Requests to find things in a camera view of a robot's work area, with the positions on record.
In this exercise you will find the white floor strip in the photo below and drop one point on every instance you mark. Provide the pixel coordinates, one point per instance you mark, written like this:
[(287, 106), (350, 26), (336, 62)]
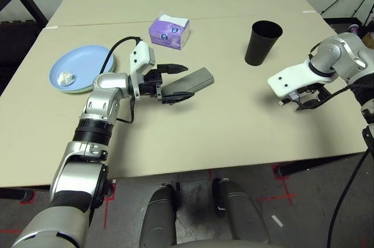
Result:
[(277, 221)]

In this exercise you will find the black plastic cup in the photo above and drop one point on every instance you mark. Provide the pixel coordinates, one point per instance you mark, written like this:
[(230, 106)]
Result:
[(260, 49)]

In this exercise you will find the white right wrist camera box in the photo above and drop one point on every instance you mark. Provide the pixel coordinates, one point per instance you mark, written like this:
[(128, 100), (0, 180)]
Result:
[(298, 78)]

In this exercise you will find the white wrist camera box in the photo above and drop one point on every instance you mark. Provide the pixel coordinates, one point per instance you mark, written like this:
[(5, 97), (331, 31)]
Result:
[(141, 55), (298, 78)]

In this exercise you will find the black foam floor mat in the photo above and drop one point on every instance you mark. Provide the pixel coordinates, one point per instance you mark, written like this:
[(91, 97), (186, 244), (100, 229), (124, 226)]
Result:
[(14, 46)]

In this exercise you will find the grey glasses case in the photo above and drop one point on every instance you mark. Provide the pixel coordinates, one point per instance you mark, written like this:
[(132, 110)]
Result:
[(193, 79)]

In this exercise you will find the grey robot right leg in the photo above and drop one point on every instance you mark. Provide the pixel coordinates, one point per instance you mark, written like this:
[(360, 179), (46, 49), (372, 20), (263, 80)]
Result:
[(242, 216)]

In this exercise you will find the grey robot leg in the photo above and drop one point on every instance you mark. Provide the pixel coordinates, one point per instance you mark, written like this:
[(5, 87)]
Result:
[(159, 216), (242, 216)]

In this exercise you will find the brown cardboard box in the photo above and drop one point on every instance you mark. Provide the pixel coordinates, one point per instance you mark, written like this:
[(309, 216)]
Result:
[(369, 39)]

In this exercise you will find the purple tissue pack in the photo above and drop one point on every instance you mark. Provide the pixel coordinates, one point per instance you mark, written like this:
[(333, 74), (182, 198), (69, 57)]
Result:
[(165, 33)]

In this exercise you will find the grey robot left leg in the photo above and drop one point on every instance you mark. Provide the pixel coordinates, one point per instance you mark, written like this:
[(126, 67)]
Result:
[(159, 216)]

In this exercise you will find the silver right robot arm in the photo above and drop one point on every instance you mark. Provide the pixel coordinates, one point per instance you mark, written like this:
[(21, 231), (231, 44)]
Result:
[(344, 52)]

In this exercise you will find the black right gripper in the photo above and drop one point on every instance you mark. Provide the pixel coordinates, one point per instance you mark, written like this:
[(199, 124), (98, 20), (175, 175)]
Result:
[(318, 94)]

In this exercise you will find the black table base bar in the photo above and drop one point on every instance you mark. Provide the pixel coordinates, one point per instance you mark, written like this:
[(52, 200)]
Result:
[(315, 164), (16, 194)]

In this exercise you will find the green plastic plate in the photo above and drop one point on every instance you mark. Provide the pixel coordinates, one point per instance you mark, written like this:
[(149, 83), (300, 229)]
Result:
[(114, 68)]

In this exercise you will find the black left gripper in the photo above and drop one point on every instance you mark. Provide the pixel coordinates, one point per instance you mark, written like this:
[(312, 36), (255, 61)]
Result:
[(152, 85)]

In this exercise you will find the white tissue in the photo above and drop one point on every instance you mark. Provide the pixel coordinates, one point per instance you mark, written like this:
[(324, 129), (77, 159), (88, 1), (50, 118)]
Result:
[(65, 78)]

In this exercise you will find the blue plastic plate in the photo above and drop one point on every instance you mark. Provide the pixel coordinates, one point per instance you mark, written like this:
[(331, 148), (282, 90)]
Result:
[(84, 61)]

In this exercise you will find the white tape strip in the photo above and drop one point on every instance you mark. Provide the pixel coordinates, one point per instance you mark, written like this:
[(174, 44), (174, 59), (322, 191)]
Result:
[(309, 11), (51, 27)]

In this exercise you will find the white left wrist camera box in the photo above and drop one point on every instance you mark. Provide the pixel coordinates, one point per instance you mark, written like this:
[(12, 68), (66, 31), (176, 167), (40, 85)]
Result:
[(141, 55)]

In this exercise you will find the small purple white cup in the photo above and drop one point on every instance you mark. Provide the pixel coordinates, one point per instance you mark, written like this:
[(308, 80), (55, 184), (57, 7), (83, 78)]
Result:
[(354, 28)]

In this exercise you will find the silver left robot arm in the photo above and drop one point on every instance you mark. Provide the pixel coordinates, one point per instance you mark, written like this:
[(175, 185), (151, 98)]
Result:
[(111, 81)]

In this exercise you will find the wooden side table black frame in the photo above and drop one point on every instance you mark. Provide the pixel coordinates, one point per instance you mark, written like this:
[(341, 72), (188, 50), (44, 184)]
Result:
[(32, 2)]

